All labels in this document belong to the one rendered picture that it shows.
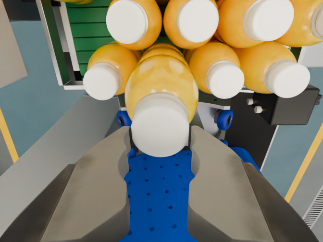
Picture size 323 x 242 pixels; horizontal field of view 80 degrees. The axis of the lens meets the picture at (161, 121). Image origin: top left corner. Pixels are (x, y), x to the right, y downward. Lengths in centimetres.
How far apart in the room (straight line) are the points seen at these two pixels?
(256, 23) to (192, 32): 6
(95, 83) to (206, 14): 14
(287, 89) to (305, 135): 165
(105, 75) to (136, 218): 21
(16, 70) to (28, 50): 122
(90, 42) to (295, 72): 35
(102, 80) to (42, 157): 72
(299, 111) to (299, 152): 158
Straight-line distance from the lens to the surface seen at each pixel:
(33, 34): 155
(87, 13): 44
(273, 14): 24
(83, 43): 44
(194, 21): 21
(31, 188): 81
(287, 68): 25
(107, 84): 23
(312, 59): 57
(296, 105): 41
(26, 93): 171
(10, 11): 44
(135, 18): 21
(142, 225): 31
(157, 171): 38
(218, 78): 23
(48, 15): 39
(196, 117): 39
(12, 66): 36
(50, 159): 91
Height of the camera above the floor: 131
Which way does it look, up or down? 62 degrees down
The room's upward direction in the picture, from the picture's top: 178 degrees counter-clockwise
